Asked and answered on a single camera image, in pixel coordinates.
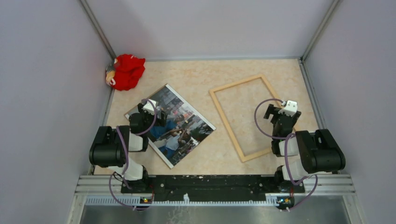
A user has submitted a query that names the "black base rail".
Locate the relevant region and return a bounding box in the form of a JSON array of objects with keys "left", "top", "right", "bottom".
[{"left": 121, "top": 175, "right": 305, "bottom": 202}]

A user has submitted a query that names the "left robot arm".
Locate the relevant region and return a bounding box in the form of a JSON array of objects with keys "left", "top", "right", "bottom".
[{"left": 89, "top": 101, "right": 168, "bottom": 193}]

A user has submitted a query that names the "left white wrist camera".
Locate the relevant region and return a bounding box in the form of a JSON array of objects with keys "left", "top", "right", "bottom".
[{"left": 142, "top": 99, "right": 157, "bottom": 115}]

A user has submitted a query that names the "red crumpled cloth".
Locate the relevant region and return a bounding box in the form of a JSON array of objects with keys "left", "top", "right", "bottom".
[{"left": 105, "top": 54, "right": 146, "bottom": 91}]

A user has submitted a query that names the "printed photo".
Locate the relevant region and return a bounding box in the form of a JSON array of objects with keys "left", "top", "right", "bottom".
[{"left": 124, "top": 84, "right": 216, "bottom": 168}]

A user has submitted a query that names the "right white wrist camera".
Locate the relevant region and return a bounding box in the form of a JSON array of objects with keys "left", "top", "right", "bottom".
[{"left": 278, "top": 100, "right": 298, "bottom": 117}]

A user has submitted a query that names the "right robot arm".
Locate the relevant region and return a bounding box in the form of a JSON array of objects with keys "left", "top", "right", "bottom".
[{"left": 263, "top": 102, "right": 346, "bottom": 192}]

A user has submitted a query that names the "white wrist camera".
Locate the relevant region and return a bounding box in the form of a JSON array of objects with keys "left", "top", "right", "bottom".
[
  {"left": 278, "top": 100, "right": 298, "bottom": 117},
  {"left": 142, "top": 99, "right": 157, "bottom": 115}
]

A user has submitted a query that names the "wooden picture frame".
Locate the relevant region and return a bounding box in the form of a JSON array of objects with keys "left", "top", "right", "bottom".
[{"left": 209, "top": 74, "right": 298, "bottom": 163}]

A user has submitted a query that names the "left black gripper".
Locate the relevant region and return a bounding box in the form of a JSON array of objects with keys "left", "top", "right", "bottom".
[{"left": 137, "top": 104, "right": 167, "bottom": 135}]

